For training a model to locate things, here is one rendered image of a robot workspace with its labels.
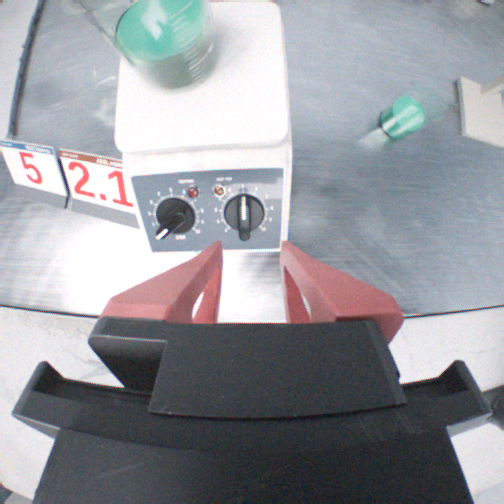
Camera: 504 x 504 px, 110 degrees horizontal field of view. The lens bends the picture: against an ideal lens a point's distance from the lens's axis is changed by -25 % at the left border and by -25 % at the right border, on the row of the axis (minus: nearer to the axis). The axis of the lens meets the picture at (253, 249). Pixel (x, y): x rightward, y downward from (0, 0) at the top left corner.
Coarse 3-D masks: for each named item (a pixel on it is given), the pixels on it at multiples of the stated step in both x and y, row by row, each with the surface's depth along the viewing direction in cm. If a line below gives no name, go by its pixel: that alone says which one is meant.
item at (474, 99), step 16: (464, 80) 21; (496, 80) 19; (464, 96) 22; (480, 96) 22; (496, 96) 22; (464, 112) 22; (480, 112) 22; (496, 112) 22; (464, 128) 22; (480, 128) 22; (496, 128) 22; (496, 144) 22
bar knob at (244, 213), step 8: (232, 200) 18; (240, 200) 17; (248, 200) 17; (256, 200) 18; (232, 208) 18; (240, 208) 17; (248, 208) 17; (256, 208) 18; (224, 216) 19; (232, 216) 19; (240, 216) 17; (248, 216) 17; (256, 216) 19; (232, 224) 19; (240, 224) 17; (248, 224) 17; (256, 224) 19; (240, 232) 18; (248, 232) 18
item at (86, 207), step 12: (96, 156) 19; (72, 192) 22; (72, 204) 23; (84, 204) 23; (96, 204) 23; (108, 204) 23; (96, 216) 23; (108, 216) 23; (120, 216) 23; (132, 216) 23
